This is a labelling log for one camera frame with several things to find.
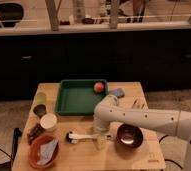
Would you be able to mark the white dish brush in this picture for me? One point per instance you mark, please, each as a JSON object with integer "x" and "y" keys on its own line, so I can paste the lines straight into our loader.
{"x": 74, "y": 138}

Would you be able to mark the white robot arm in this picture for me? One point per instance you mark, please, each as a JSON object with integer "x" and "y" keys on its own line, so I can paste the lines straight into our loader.
{"x": 171, "y": 122}

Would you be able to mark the orange ball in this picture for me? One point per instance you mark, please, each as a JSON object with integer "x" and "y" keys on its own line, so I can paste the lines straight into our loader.
{"x": 98, "y": 87}

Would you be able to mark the green plastic tray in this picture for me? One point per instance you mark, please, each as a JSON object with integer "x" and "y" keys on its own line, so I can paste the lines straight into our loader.
{"x": 77, "y": 97}

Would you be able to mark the blue sponge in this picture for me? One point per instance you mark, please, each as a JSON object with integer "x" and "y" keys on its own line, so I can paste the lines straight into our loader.
{"x": 118, "y": 92}

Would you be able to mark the clear plastic box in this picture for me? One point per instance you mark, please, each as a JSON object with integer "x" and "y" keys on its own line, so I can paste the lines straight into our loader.
{"x": 138, "y": 104}

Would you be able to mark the white paper cup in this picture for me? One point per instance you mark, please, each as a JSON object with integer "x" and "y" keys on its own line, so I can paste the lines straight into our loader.
{"x": 49, "y": 122}

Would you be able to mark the dark brown bowl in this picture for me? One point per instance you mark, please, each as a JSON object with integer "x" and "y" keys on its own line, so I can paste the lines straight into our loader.
{"x": 129, "y": 136}

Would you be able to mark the dark metal cup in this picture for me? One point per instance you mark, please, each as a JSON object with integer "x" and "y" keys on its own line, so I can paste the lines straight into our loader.
{"x": 40, "y": 110}

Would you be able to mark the brown grape bunch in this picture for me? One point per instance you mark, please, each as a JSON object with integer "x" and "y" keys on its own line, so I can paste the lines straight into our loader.
{"x": 34, "y": 133}

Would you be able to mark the grey folded cloth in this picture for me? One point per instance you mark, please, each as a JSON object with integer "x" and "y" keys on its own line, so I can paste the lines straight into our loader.
{"x": 46, "y": 152}

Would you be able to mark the orange plate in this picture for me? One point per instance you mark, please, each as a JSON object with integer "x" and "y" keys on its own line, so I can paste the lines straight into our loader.
{"x": 34, "y": 152}

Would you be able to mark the black chair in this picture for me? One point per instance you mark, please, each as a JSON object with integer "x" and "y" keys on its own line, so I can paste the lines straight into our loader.
{"x": 11, "y": 14}

